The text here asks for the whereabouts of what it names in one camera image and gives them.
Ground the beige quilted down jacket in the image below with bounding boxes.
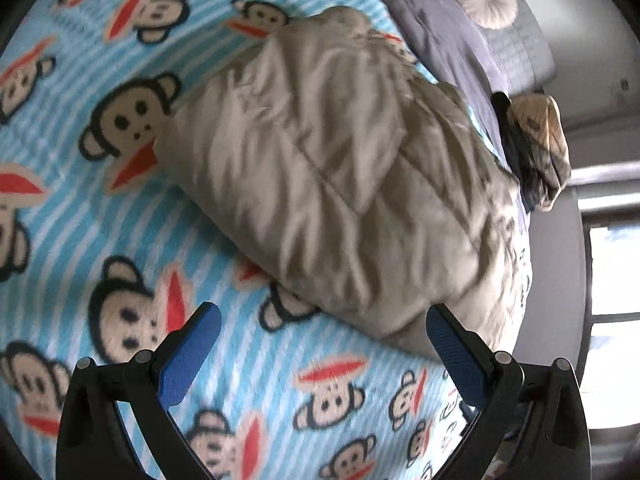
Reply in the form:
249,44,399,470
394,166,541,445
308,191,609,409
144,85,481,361
153,6,529,356

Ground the tan and black clothes pile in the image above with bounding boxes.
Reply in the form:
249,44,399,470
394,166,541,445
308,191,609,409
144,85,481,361
491,92,572,212

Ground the blue monkey print blanket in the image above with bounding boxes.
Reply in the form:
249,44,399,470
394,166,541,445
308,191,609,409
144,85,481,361
1,0,463,479

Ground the grey upholstered headboard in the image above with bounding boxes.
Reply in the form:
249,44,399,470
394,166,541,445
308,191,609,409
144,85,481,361
464,0,555,94

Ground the purple grey duvet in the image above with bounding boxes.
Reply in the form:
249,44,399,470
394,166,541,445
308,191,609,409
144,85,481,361
328,0,528,216

